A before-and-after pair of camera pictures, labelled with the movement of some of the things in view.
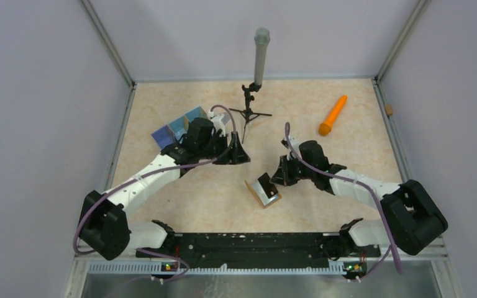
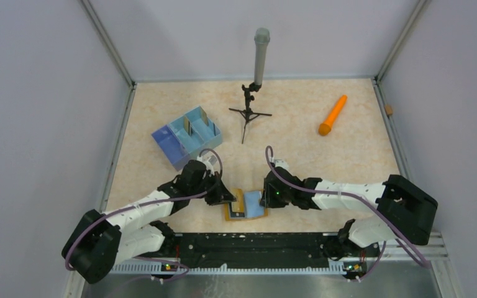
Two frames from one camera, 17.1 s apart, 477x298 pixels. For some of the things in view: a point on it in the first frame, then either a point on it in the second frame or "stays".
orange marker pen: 325,128 stays
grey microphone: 262,38 stays
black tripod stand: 248,114 stays
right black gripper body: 297,171 → 274,199
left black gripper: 236,154 → 221,195
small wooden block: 389,110 stays
